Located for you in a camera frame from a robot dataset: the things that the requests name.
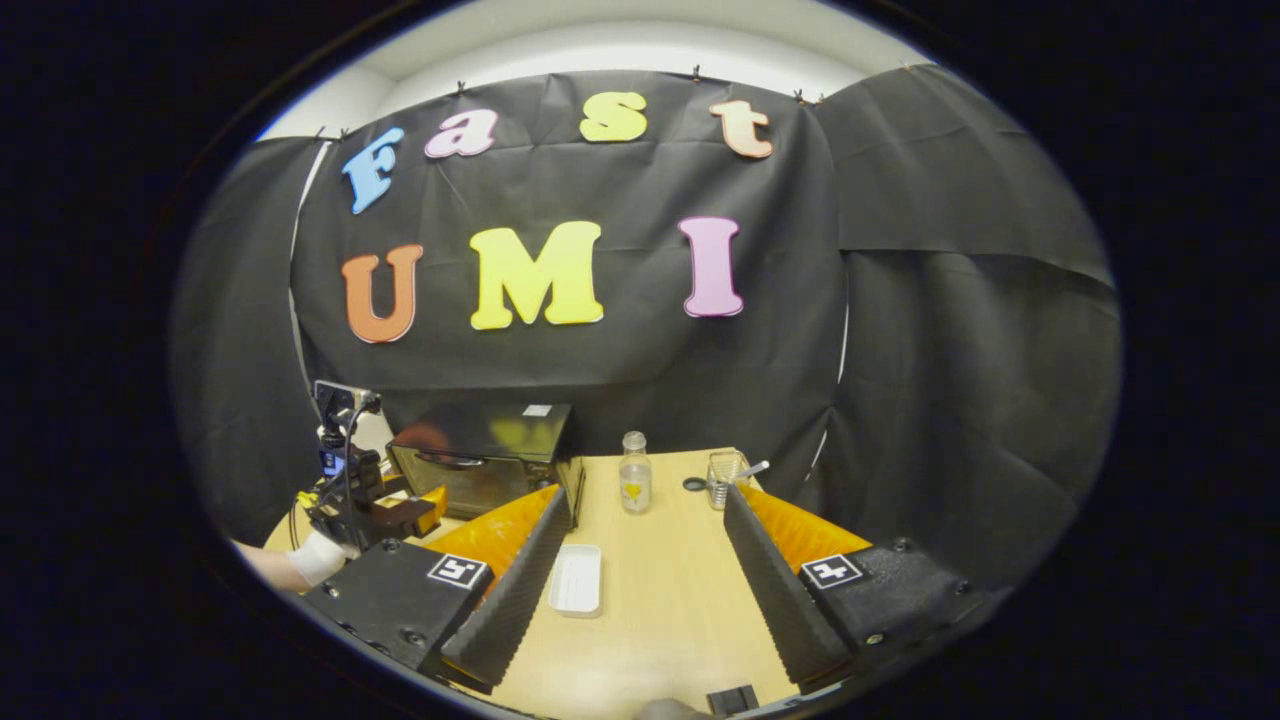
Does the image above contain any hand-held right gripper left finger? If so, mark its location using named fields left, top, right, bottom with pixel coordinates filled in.
left=300, top=484, right=572, bottom=696

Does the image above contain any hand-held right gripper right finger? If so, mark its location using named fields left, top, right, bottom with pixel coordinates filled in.
left=721, top=483, right=988, bottom=696

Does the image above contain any black electric oven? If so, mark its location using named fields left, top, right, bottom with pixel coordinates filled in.
left=388, top=403, right=586, bottom=531

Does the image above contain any white rectangular tray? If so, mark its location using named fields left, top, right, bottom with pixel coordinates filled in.
left=548, top=544, right=603, bottom=618

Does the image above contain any clear glass cup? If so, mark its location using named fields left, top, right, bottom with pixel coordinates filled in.
left=707, top=450, right=751, bottom=511

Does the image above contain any clear glass bottle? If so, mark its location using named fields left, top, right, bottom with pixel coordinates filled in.
left=619, top=431, right=653, bottom=515

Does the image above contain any black backdrop cloth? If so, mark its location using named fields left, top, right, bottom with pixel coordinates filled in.
left=170, top=65, right=1123, bottom=591

